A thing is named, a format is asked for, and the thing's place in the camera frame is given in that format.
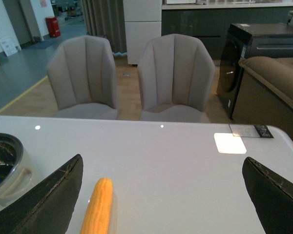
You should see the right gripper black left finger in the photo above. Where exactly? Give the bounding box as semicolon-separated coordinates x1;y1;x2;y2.
0;154;84;234

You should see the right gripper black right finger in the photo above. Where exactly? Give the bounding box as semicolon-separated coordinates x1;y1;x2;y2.
242;157;293;234

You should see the yellow corn cob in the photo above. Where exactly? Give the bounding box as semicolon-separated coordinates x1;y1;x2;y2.
80;177;113;234

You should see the white electric cooking pot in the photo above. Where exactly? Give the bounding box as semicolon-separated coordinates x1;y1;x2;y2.
0;133;42;211

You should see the table corner sticker label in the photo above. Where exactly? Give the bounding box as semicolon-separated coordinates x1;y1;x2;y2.
229;124;273;138

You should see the brown sofa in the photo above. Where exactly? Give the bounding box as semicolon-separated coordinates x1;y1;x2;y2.
232;57;293;141

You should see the left beige upholstered chair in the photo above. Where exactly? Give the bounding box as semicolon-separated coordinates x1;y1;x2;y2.
47;35;118;120

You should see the beige upholstered chair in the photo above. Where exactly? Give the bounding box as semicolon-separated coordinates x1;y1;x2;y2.
47;35;118;120
137;34;215;123

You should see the right beige upholstered chair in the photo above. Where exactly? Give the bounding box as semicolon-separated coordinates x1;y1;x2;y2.
137;34;215;123

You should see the black washing machine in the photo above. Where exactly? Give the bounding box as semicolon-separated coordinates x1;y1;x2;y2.
216;23;293;120

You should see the white floor sign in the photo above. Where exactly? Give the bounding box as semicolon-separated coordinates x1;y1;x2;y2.
0;38;21;57

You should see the red fire extinguisher box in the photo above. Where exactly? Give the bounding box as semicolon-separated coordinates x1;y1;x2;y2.
45;17;61;38

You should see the dark grey kitchen counter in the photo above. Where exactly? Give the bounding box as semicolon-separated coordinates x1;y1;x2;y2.
162;0;293;60

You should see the grey ribbed curtain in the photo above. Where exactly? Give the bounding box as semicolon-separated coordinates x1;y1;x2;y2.
81;0;127;53

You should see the white refrigerator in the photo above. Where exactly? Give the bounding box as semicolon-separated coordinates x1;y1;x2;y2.
123;0;162;65

